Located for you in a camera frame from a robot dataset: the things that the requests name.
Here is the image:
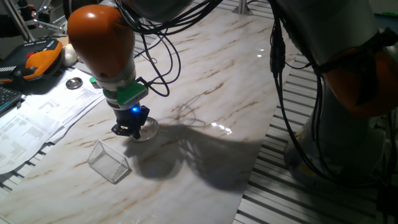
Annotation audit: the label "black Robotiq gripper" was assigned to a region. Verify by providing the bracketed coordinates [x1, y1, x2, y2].
[111, 105, 150, 141]

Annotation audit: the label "clear plastic box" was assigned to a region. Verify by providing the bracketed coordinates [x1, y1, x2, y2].
[86, 139, 131, 184]

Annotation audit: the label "round metal lid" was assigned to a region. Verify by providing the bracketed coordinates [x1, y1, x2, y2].
[65, 77, 84, 90]

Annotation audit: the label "marble pattern board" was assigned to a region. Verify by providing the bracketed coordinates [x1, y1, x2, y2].
[0, 6, 299, 224]

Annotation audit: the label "printed paper sheets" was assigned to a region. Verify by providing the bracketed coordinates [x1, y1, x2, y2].
[0, 67, 106, 175]

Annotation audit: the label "white egg shaped ball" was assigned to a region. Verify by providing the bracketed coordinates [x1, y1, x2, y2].
[62, 43, 78, 67]

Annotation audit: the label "orange black teach pendant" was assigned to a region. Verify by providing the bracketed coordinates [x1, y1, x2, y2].
[0, 37, 64, 85]

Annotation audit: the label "black keyboard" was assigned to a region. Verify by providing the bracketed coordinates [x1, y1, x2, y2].
[0, 85, 23, 114]

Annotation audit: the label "silver metal strut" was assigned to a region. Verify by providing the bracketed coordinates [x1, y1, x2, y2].
[2, 0, 35, 43]

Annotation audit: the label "green gripper flange mount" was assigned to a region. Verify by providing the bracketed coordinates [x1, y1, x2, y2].
[89, 77, 149, 106]

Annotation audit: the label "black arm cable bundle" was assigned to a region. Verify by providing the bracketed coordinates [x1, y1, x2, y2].
[114, 0, 398, 187]

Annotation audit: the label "aluminium profile post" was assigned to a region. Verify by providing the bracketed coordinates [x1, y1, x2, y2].
[231, 0, 253, 16]

